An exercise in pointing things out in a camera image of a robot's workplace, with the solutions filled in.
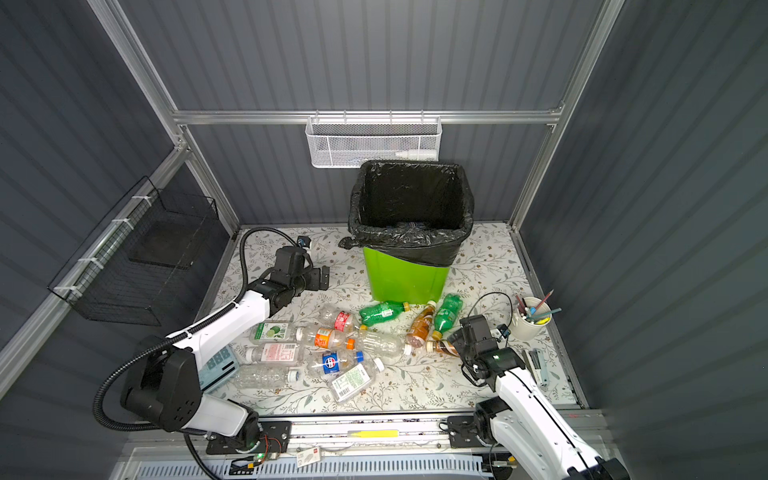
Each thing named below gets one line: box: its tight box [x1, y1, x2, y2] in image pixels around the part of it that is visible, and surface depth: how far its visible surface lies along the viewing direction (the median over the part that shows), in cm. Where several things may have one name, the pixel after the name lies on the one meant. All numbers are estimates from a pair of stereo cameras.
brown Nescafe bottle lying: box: [435, 340, 460, 357], surface depth 86 cm
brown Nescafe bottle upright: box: [406, 301, 437, 348], surface depth 90 cm
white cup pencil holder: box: [512, 296, 552, 341], surface depth 87 cm
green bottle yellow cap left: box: [359, 301, 411, 327], surface depth 93 cm
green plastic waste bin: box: [363, 247, 450, 304], surface depth 95 cm
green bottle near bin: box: [432, 293, 464, 341], surface depth 92 cm
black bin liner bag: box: [338, 161, 474, 268], surface depth 88 cm
